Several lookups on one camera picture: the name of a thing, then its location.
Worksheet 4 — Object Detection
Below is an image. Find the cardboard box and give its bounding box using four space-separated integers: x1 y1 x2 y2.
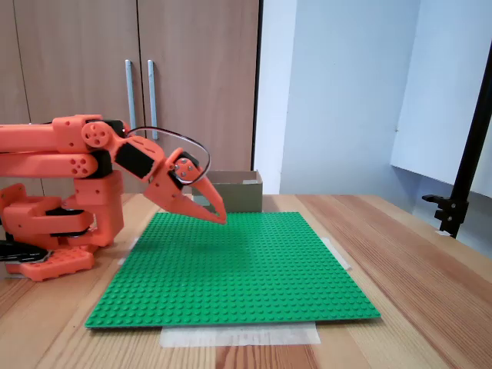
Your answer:
191 170 264 213

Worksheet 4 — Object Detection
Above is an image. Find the green lego baseplate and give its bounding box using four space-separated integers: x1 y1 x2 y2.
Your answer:
84 211 382 330

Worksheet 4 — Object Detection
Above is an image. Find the brown wooden cabinet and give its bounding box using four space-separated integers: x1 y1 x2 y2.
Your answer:
0 0 264 195

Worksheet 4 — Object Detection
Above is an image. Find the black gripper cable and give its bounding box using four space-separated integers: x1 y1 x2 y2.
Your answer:
125 126 212 186

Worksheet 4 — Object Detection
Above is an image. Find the metal cabinet handle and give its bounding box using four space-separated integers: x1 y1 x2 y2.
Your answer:
147 59 159 140
124 59 138 131

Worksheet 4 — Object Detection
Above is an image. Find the black base cable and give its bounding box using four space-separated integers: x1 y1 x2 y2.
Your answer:
0 240 53 266

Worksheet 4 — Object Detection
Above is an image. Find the white wall-mounted panel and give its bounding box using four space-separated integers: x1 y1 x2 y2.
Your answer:
390 0 492 199

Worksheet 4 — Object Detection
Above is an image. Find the black camera stand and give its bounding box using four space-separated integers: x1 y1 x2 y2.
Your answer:
421 57 492 240

